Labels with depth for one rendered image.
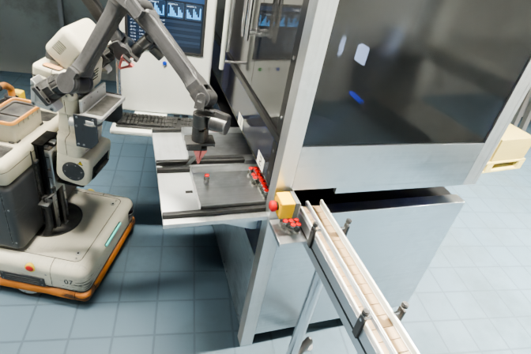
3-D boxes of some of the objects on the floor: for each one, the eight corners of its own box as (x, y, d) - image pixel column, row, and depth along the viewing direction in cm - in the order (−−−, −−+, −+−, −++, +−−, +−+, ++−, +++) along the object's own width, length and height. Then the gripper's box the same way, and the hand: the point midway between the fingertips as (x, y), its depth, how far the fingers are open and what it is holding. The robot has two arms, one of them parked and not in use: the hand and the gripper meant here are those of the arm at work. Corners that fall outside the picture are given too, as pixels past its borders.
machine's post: (249, 333, 204) (371, -176, 93) (252, 344, 199) (385, -179, 89) (237, 336, 202) (348, -183, 91) (239, 346, 197) (360, -187, 86)
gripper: (213, 121, 137) (210, 157, 145) (184, 120, 134) (182, 158, 142) (216, 129, 132) (213, 167, 140) (186, 130, 129) (184, 168, 137)
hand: (197, 160), depth 140 cm, fingers closed
